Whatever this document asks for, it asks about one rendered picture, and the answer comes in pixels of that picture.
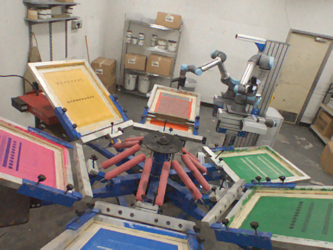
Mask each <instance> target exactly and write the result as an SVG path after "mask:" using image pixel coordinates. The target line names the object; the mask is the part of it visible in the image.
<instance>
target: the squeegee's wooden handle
mask: <svg viewBox="0 0 333 250"><path fill-rule="evenodd" d="M154 115H155V116H156V117H155V118H161V119H165V120H170V121H176V122H179V123H184V124H185V123H188V120H189V118H188V117H183V116H179V115H171V114H165V113H162V112H156V111H155V113H154Z"/></svg>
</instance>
